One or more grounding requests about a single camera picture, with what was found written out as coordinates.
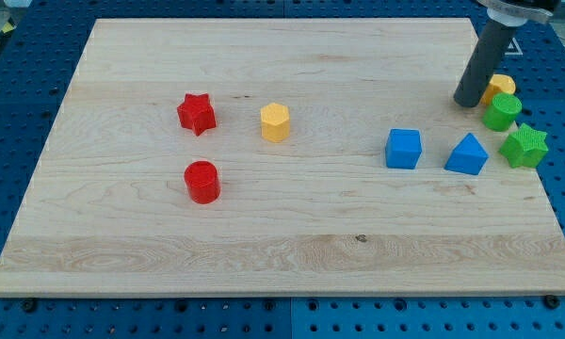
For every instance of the yellow heart block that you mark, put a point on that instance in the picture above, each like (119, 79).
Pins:
(499, 83)

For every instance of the blue triangle block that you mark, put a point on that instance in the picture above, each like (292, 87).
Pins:
(468, 157)

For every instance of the black bolt front right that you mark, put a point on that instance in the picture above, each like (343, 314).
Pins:
(551, 302)

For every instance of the red star block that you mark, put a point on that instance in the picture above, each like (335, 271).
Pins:
(196, 113)

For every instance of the green star block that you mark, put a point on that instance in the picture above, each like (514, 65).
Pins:
(525, 147)

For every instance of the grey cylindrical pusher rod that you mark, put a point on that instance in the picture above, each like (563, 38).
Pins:
(490, 48)

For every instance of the black bolt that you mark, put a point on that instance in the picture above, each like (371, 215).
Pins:
(551, 302)
(29, 305)

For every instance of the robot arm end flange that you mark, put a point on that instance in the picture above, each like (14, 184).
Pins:
(514, 13)

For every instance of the green cylinder block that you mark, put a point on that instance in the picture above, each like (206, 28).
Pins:
(502, 111)

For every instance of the black bolt front left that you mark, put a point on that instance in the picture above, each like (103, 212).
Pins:
(29, 305)

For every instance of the yellow hexagon block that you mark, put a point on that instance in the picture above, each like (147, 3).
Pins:
(275, 122)

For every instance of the blue cube block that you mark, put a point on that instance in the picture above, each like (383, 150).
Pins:
(403, 149)

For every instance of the red cylinder block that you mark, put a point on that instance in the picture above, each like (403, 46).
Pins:
(202, 182)

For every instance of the wooden board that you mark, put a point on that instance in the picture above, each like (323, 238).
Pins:
(107, 213)

